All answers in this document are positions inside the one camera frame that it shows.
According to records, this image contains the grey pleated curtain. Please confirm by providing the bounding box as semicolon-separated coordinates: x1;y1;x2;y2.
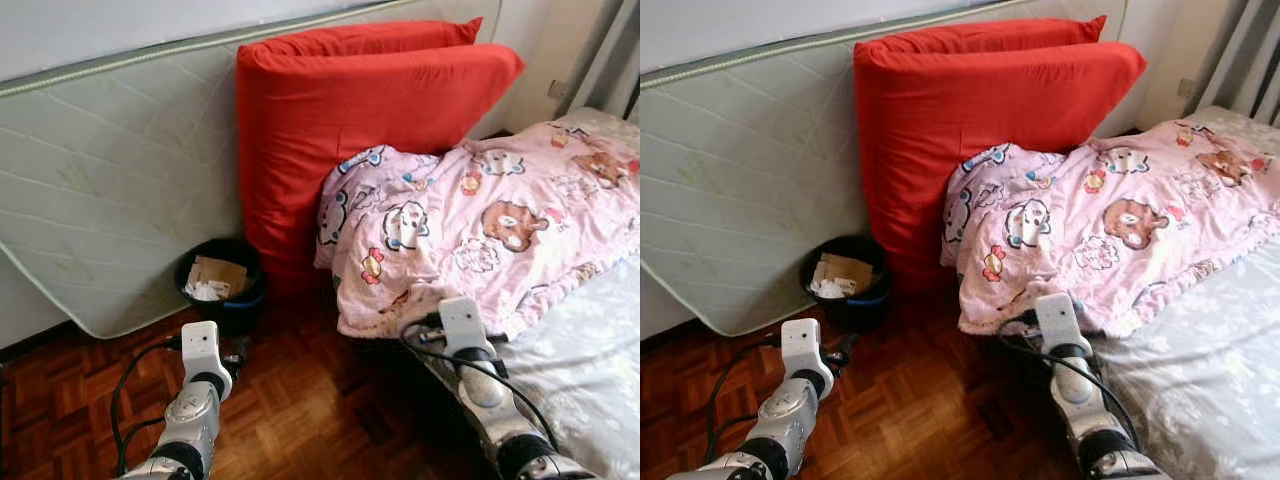
1204;0;1280;122
589;0;641;117

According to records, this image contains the black waste bin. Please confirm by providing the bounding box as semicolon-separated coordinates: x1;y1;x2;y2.
174;237;267;337
799;234;894;332

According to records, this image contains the pink cartoon print blanket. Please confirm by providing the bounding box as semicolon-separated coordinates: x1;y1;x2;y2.
314;119;641;340
939;119;1280;339

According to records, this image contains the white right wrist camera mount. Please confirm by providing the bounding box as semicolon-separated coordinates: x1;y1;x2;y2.
439;296;487;360
1032;292;1082;357

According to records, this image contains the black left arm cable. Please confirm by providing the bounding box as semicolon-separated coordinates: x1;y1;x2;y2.
107;337;187;477
702;334;787;467

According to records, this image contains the bed with grey floral sheet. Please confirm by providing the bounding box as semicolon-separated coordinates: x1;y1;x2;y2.
419;106;641;480
1059;104;1280;480

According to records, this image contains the red fabric cushion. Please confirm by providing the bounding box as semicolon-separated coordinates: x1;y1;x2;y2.
236;42;525;297
261;17;484;60
852;39;1149;292
879;14;1109;57

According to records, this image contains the pale quilted spare mattress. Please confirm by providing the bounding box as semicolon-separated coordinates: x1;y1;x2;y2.
640;0;1127;339
0;0;502;342

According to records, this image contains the brown cardboard piece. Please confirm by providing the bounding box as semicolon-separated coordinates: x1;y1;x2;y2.
189;254;250;300
814;251;877;297

